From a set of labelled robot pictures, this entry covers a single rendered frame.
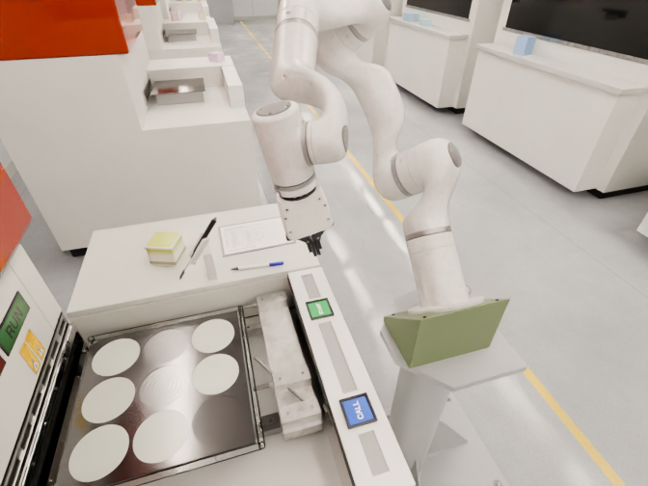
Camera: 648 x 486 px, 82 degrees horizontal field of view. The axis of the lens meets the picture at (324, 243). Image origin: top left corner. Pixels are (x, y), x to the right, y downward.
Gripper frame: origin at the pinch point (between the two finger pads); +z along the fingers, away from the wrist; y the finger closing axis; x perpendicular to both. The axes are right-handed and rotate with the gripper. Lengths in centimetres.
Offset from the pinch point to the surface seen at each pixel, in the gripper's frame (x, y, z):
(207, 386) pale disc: -13.9, -31.5, 15.4
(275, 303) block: 5.6, -13.7, 19.0
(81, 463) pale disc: -23, -54, 11
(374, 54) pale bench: 578, 236, 134
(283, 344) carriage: -6.4, -14.4, 21.0
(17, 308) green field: -2, -57, -11
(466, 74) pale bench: 350, 263, 120
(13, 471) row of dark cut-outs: -25, -60, 4
